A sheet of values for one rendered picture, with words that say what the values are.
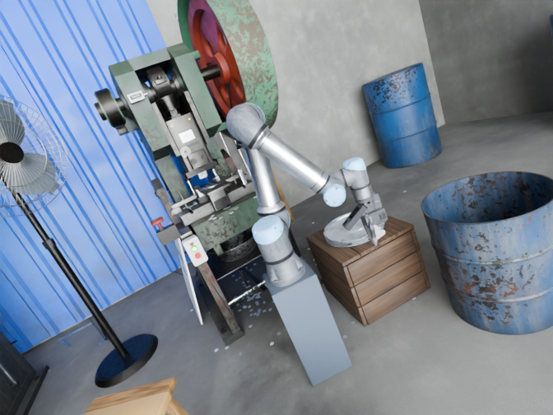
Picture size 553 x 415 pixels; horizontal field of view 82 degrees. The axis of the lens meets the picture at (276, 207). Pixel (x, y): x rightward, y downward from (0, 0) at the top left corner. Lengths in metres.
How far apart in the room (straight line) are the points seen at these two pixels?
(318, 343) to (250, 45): 1.30
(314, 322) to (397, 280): 0.49
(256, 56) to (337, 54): 2.24
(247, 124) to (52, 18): 2.34
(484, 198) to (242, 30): 1.28
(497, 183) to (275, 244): 0.95
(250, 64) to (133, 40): 1.67
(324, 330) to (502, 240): 0.68
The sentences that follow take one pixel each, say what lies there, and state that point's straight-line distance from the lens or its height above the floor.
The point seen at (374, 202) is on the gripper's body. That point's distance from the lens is 1.28.
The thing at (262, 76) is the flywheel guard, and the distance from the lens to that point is 1.63.
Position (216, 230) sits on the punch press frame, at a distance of 1.69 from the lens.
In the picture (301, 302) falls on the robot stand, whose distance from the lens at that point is 1.22.
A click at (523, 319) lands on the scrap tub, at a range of 1.45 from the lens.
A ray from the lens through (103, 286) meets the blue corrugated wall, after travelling 3.18.
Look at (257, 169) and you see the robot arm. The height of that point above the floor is 0.86.
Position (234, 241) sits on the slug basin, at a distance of 2.13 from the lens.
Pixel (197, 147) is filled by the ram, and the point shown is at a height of 0.99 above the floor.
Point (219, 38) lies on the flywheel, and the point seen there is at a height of 1.46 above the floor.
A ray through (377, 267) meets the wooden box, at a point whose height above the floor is 0.25.
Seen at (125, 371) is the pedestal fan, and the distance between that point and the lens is 2.16.
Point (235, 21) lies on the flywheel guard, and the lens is 1.64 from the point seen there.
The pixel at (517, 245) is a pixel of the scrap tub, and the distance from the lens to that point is 1.26.
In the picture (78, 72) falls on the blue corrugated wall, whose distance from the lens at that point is 3.07.
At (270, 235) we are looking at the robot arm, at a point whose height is 0.65.
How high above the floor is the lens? 1.05
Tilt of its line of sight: 17 degrees down
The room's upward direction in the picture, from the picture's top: 22 degrees counter-clockwise
